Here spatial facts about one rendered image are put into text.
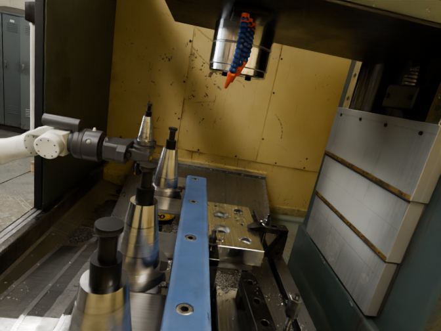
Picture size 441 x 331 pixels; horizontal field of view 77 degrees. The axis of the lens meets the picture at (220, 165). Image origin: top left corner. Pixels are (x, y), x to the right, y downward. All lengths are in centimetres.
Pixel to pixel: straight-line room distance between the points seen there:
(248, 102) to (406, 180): 123
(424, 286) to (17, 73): 566
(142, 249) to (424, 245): 67
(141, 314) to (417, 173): 66
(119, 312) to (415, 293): 73
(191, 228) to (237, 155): 153
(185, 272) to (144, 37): 166
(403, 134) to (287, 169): 124
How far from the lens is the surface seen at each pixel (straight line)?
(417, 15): 60
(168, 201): 46
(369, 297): 90
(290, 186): 203
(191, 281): 29
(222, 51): 75
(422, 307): 83
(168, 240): 36
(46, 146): 86
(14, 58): 578
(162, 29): 184
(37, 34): 122
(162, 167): 48
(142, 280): 29
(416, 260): 83
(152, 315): 27
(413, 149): 80
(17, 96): 581
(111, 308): 18
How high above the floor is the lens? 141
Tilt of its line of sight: 16 degrees down
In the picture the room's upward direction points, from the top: 11 degrees clockwise
